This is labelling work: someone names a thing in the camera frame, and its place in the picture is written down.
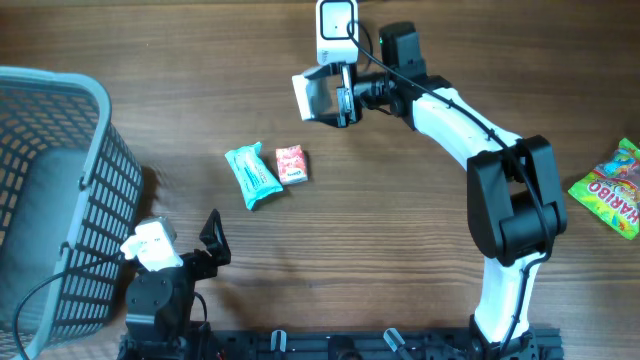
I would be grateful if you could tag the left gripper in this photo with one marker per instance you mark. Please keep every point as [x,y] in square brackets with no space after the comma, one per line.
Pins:
[213,238]

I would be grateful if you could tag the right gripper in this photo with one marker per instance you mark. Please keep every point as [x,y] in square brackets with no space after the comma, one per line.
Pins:
[327,69]

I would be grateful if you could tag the white blue paper box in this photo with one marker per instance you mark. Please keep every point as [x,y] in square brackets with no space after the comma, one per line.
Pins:
[312,95]

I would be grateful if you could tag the teal tissue packet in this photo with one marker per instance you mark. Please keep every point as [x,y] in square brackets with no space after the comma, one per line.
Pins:
[255,179]

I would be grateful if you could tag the small orange candy box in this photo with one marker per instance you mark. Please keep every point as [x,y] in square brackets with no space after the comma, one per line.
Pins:
[291,165]

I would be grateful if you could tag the Haribo gummy candy bag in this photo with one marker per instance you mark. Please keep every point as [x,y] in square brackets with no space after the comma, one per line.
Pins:
[611,190]

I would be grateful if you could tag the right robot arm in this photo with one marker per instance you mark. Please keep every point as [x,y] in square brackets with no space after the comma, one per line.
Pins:
[515,208]

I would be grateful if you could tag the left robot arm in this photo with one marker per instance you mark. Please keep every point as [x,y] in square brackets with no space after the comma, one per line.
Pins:
[160,299]

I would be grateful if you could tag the white barcode scanner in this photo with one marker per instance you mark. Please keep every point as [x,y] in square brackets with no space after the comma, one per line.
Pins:
[336,23]

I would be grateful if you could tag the grey plastic mesh basket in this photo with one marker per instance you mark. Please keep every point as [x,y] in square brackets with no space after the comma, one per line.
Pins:
[70,189]

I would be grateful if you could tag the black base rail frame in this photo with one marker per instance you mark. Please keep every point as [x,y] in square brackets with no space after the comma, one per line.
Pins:
[391,344]

